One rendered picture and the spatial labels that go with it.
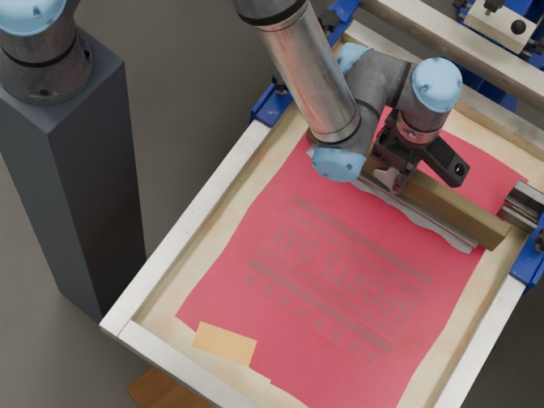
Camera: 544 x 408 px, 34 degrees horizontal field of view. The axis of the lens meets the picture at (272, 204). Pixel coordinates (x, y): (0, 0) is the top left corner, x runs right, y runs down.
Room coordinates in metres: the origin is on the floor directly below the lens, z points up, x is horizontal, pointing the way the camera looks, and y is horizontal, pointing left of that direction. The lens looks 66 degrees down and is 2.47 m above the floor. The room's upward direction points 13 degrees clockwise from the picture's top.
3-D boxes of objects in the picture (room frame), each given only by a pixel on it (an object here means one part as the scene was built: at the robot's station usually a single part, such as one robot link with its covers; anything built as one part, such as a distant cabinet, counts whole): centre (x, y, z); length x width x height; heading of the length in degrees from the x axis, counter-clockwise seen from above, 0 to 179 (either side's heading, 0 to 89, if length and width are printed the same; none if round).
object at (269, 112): (0.94, 0.00, 0.97); 0.30 x 0.05 x 0.07; 160
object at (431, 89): (0.75, -0.20, 1.30); 0.09 x 0.08 x 0.11; 82
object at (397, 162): (0.75, -0.20, 1.14); 0.09 x 0.08 x 0.12; 70
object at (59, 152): (0.70, 0.41, 0.60); 0.18 x 0.18 x 1.20; 64
